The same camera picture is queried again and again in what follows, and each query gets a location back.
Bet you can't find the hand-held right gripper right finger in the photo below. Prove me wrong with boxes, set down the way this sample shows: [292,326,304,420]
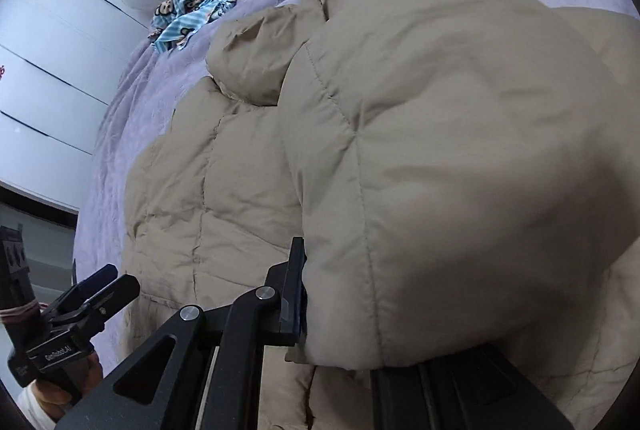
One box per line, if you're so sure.
[370,344,576,430]

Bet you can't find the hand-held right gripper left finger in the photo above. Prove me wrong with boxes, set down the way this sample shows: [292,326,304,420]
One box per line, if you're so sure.
[55,237,308,430]

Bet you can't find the lilac bedspread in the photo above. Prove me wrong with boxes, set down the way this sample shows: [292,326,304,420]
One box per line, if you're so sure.
[74,0,640,363]

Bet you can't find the person's left forearm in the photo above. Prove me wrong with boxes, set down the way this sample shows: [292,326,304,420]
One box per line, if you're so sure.
[14,382,60,430]

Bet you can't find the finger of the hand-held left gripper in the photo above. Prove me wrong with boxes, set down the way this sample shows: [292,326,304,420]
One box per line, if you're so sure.
[49,273,141,337]
[72,263,119,306]

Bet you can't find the beige puffer jacket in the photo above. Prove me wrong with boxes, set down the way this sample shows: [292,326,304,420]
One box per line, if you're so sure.
[122,0,640,430]

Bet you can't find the person's left hand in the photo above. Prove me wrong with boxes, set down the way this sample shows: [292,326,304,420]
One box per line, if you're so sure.
[37,351,104,419]

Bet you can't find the white wardrobe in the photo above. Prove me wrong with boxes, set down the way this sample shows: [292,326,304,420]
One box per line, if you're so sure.
[0,0,196,213]

